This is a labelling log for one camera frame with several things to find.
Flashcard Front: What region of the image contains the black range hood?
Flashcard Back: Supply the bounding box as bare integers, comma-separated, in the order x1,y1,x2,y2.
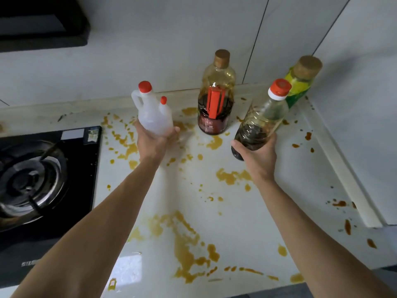
0,0,91,53

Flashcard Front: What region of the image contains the person's left hand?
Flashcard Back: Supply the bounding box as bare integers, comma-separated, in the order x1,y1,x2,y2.
134,120,181,167

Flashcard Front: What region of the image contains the green label bottle brown cap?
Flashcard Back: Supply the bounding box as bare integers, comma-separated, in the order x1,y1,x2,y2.
284,55,323,109

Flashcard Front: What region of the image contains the black glass gas stove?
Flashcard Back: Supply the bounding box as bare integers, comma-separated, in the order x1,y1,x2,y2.
0,126,103,289

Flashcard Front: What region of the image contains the person's left forearm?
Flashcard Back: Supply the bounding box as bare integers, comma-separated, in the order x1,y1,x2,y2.
11,156,162,298

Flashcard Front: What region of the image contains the person's right forearm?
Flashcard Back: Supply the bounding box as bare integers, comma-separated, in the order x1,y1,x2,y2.
252,179,397,298

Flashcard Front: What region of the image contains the steel gas burner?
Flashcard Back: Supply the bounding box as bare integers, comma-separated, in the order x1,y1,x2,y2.
0,140,69,228

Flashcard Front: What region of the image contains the white sticker on stove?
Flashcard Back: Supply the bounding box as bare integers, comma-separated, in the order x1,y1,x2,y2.
61,129,85,141

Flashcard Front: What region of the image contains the small white plastic bottle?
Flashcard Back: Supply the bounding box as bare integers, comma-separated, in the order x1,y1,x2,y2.
158,96,174,135

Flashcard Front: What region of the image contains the person's right hand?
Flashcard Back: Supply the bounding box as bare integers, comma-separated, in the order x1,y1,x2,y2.
231,132,278,184

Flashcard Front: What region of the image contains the clear bottle with red cap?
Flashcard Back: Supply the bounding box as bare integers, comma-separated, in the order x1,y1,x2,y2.
231,79,292,161

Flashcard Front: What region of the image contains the large bottle with red handle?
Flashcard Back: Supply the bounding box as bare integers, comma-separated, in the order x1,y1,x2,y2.
197,49,236,136

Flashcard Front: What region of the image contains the white plastic jug with handle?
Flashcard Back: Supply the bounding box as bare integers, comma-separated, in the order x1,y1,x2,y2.
131,81,168,136

